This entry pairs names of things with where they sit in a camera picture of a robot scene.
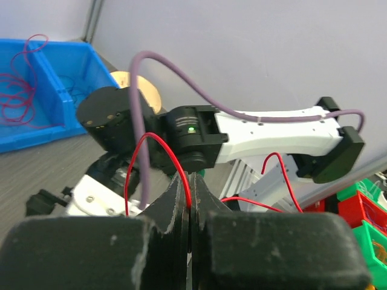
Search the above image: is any red thin wire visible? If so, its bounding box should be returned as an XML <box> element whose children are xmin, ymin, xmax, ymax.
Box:
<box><xmin>0</xmin><ymin>33</ymin><xmax>303</xmax><ymax>218</ymax></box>

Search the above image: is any blue three-compartment plastic bin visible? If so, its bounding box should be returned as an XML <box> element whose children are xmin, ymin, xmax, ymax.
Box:
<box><xmin>1</xmin><ymin>39</ymin><xmax>116</xmax><ymax>153</ymax></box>

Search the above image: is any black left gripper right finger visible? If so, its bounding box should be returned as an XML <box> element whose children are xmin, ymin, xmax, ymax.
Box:
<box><xmin>190</xmin><ymin>174</ymin><xmax>371</xmax><ymax>289</ymax></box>

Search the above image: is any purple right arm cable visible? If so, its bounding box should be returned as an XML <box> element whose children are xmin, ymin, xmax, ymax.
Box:
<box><xmin>128</xmin><ymin>50</ymin><xmax>366</xmax><ymax>209</ymax></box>

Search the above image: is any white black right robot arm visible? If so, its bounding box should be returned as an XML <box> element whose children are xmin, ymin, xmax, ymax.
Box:
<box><xmin>67</xmin><ymin>86</ymin><xmax>365</xmax><ymax>216</ymax></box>

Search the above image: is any green plastic storage bin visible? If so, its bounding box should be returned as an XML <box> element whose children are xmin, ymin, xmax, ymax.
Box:
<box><xmin>337</xmin><ymin>178</ymin><xmax>387</xmax><ymax>268</ymax></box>

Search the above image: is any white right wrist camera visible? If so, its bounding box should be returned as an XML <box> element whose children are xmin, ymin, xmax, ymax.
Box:
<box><xmin>25</xmin><ymin>175</ymin><xmax>142</xmax><ymax>217</ymax></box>

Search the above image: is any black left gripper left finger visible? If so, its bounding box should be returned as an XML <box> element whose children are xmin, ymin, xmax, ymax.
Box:
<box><xmin>1</xmin><ymin>176</ymin><xmax>189</xmax><ymax>289</ymax></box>

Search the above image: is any red plastic storage bin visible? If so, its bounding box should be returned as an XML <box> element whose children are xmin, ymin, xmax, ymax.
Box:
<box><xmin>304</xmin><ymin>190</ymin><xmax>386</xmax><ymax>235</ymax></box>

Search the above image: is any aluminium frame post right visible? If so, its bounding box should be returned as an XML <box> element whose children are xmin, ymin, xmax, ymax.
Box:
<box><xmin>81</xmin><ymin>0</ymin><xmax>105</xmax><ymax>44</ymax></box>

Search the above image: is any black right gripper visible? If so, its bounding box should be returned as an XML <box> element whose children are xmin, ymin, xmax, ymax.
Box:
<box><xmin>76</xmin><ymin>86</ymin><xmax>166</xmax><ymax>169</ymax></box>

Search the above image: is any beige decorated ceramic plate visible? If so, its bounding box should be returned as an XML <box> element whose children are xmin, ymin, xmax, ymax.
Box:
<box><xmin>110</xmin><ymin>71</ymin><xmax>162</xmax><ymax>114</ymax></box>

